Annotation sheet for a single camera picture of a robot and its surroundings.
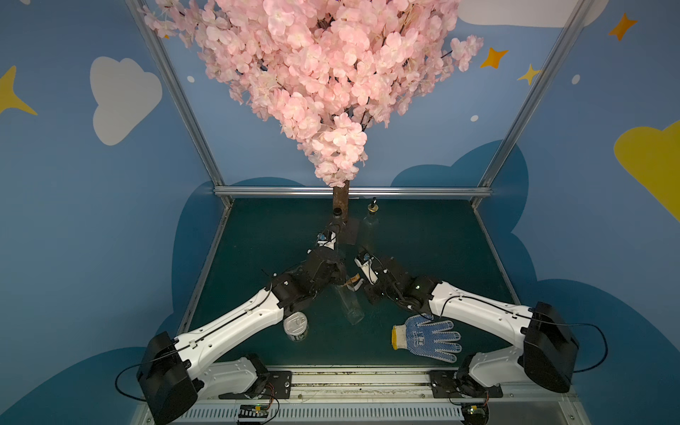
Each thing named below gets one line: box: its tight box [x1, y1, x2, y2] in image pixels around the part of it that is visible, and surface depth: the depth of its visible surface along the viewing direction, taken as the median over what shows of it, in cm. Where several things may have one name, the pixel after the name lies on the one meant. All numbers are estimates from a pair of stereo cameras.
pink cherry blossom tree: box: [140, 0, 483, 217], surface depth 48 cm
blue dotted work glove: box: [391, 313, 463, 364], surface depth 84 cm
